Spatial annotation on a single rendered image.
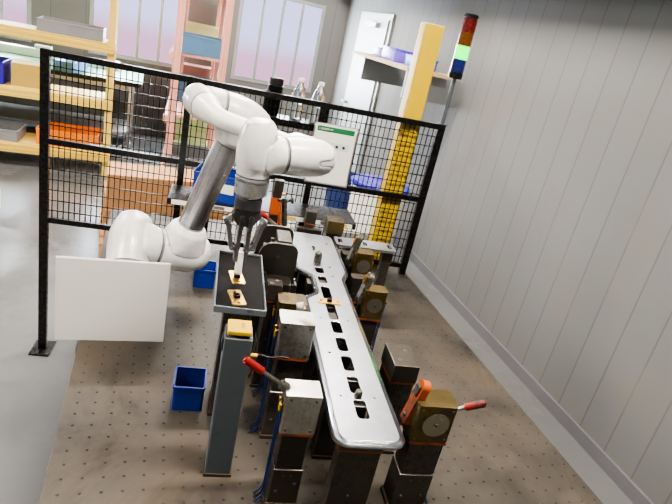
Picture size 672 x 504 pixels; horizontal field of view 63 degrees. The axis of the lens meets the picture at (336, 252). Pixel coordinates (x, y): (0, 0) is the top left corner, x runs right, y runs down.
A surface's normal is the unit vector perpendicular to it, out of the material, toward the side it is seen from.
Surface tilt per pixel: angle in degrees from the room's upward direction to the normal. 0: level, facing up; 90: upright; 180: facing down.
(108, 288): 90
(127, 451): 0
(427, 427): 90
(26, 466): 0
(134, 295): 90
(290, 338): 90
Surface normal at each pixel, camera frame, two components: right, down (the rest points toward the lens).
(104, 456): 0.20, -0.91
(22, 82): 0.36, 0.42
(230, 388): 0.15, 0.40
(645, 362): -0.94, -0.07
